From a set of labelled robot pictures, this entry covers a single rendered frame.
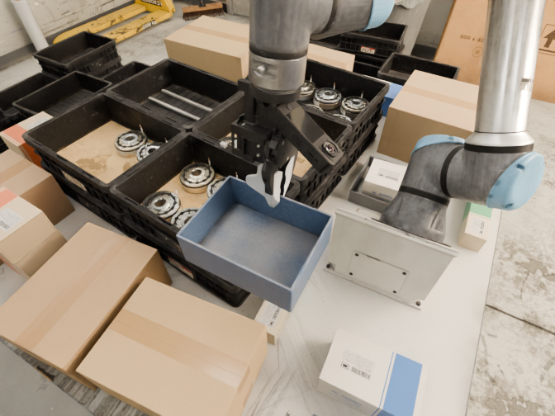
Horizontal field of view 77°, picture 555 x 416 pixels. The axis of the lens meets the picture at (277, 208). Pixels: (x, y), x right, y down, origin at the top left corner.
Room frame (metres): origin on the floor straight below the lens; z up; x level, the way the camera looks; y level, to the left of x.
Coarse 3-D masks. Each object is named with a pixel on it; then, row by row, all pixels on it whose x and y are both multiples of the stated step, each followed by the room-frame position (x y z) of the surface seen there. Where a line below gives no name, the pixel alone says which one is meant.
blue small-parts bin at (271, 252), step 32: (224, 192) 0.43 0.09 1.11; (256, 192) 0.42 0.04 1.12; (192, 224) 0.35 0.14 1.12; (224, 224) 0.39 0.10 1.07; (256, 224) 0.39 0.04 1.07; (288, 224) 0.39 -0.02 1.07; (320, 224) 0.36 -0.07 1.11; (192, 256) 0.31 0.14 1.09; (224, 256) 0.33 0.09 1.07; (256, 256) 0.33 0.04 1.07; (288, 256) 0.33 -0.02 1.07; (320, 256) 0.32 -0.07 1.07; (256, 288) 0.25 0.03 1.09; (288, 288) 0.23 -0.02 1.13
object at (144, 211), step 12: (192, 132) 0.85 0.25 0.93; (216, 144) 0.80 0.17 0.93; (156, 156) 0.74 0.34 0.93; (144, 168) 0.70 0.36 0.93; (120, 180) 0.65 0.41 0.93; (120, 192) 0.61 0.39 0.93; (288, 192) 0.61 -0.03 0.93; (132, 204) 0.57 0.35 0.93; (144, 216) 0.54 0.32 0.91; (156, 216) 0.53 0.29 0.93; (168, 228) 0.49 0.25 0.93
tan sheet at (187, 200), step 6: (216, 174) 0.78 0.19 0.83; (174, 180) 0.75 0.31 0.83; (168, 186) 0.73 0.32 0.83; (174, 186) 0.73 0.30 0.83; (180, 186) 0.73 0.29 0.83; (174, 192) 0.70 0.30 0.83; (180, 192) 0.70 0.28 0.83; (186, 192) 0.70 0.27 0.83; (204, 192) 0.70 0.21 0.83; (180, 198) 0.68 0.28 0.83; (186, 198) 0.68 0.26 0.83; (192, 198) 0.68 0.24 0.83; (198, 198) 0.68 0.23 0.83; (204, 198) 0.68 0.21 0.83; (186, 204) 0.66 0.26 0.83; (192, 204) 0.66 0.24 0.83; (198, 204) 0.66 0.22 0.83
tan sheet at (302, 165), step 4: (300, 156) 0.86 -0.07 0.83; (296, 160) 0.84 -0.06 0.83; (300, 160) 0.84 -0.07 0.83; (304, 160) 0.84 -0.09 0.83; (296, 164) 0.82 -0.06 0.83; (300, 164) 0.82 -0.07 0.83; (304, 164) 0.82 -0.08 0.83; (308, 164) 0.82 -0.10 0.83; (296, 168) 0.80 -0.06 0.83; (300, 168) 0.80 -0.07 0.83; (304, 168) 0.80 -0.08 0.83; (308, 168) 0.80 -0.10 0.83; (296, 172) 0.79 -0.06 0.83; (300, 172) 0.79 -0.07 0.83; (304, 172) 0.79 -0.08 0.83; (300, 176) 0.77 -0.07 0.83
